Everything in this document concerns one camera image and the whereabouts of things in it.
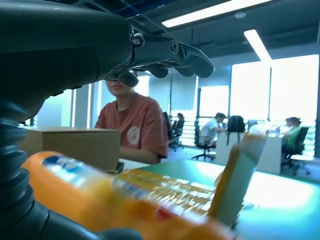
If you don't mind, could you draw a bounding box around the orange bottle with clear cap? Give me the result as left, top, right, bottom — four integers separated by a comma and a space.
22, 150, 238, 240

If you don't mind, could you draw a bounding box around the brown cardboard box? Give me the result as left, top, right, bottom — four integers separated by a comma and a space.
19, 126, 122, 172

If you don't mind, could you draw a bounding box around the black office chair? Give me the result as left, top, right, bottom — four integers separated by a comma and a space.
191, 135, 216, 162
282, 126, 312, 176
171, 118, 186, 152

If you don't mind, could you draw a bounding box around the long ceiling light panel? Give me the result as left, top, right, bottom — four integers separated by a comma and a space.
243, 29, 272, 64
162, 0, 272, 28

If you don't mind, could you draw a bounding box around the person at distant desk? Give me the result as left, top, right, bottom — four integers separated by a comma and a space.
282, 116, 303, 157
198, 112, 227, 147

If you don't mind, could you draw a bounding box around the yellow plastic sheet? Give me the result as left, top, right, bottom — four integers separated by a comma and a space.
112, 168, 222, 218

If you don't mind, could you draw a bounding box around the black backpack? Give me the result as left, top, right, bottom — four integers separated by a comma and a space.
226, 115, 246, 146

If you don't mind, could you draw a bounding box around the yellow-taped cardboard flap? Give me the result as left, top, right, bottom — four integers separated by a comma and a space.
208, 130, 270, 229

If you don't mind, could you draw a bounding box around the white office desk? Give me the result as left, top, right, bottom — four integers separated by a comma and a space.
214, 131, 284, 176

